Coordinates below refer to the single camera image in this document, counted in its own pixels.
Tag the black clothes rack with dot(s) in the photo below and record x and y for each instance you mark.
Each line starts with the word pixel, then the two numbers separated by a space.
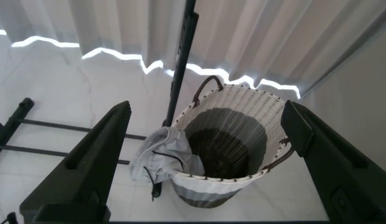
pixel 180 68

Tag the white laundry basket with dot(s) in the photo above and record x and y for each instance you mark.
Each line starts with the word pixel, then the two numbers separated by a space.
pixel 242 99

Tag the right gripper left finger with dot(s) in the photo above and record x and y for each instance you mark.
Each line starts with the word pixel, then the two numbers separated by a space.
pixel 84 174

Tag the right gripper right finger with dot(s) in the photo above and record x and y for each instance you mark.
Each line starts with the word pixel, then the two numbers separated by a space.
pixel 345 177

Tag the pale grey shorts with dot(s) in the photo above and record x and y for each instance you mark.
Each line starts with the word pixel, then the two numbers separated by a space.
pixel 162 146

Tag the white curtain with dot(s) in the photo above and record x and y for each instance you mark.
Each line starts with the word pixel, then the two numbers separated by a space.
pixel 267 37

